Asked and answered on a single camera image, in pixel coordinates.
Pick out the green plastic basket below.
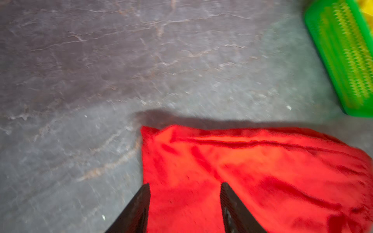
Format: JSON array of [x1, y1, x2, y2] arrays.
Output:
[[304, 0, 373, 117]]

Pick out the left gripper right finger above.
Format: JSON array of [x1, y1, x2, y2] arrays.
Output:
[[220, 182, 267, 233]]

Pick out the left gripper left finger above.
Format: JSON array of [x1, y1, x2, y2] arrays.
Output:
[[105, 183, 151, 233]]

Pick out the yellow shorts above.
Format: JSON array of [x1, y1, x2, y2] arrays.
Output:
[[357, 0, 373, 29]]

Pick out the red shorts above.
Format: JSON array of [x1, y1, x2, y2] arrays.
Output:
[[141, 125, 373, 233]]

